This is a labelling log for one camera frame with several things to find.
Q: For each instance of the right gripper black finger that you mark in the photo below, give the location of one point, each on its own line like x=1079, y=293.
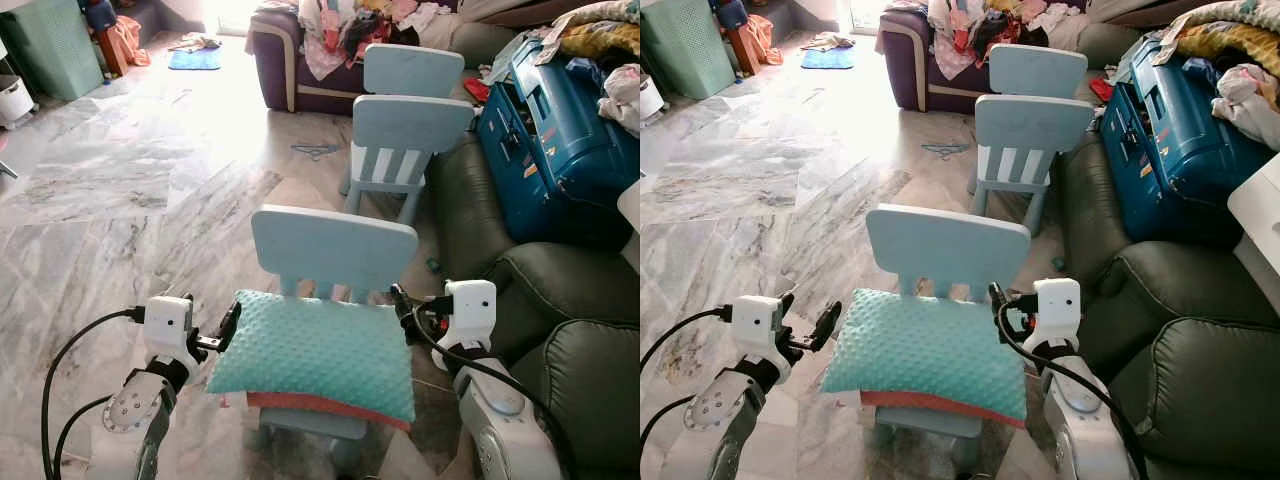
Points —
x=402, y=305
x=998, y=300

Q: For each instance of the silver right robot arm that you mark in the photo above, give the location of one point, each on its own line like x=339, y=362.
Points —
x=510, y=430
x=1085, y=430

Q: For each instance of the purple sofa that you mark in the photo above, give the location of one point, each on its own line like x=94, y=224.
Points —
x=280, y=70
x=905, y=70

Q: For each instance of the dark green leather armchair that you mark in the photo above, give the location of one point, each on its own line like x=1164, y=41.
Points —
x=560, y=290
x=1170, y=290

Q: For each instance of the grey clothes hanger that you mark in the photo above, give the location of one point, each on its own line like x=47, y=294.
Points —
x=943, y=151
x=315, y=151

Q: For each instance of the blue plastic case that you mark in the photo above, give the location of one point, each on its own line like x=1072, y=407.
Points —
x=550, y=150
x=1170, y=150

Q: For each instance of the small red item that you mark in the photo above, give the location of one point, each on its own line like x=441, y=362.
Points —
x=1100, y=90
x=476, y=90

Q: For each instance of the blue floor mat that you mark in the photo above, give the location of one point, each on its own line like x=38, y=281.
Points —
x=827, y=60
x=195, y=60

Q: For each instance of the white round appliance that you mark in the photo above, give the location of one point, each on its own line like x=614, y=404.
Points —
x=650, y=100
x=14, y=100

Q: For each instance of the beige crumpled cloth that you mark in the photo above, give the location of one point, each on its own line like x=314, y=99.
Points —
x=826, y=41
x=195, y=42

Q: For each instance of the orange cloth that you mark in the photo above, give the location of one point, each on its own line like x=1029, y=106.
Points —
x=128, y=42
x=762, y=42

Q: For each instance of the white crumpled cloth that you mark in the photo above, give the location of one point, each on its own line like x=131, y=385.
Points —
x=622, y=95
x=1248, y=100

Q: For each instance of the pile of mixed clothes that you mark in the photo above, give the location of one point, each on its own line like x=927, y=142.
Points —
x=980, y=35
x=350, y=35

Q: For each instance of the green laundry basket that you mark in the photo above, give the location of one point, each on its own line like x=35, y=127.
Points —
x=45, y=45
x=685, y=45

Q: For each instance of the yellow patterned blanket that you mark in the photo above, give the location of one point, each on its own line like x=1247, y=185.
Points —
x=600, y=35
x=1225, y=35

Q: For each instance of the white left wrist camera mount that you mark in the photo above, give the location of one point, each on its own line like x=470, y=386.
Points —
x=168, y=325
x=757, y=325

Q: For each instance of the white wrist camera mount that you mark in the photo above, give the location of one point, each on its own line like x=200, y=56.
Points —
x=168, y=325
x=1058, y=310
x=470, y=310
x=757, y=325

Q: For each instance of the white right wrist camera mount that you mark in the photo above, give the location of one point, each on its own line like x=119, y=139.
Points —
x=470, y=310
x=1058, y=310

